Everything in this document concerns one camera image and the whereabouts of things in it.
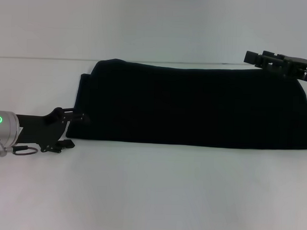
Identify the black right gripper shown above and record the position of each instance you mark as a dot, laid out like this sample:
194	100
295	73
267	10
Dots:
300	69

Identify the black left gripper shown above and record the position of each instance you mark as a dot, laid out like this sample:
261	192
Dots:
44	131

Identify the black t-shirt with white print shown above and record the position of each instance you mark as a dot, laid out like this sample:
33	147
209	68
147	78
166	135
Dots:
194	109

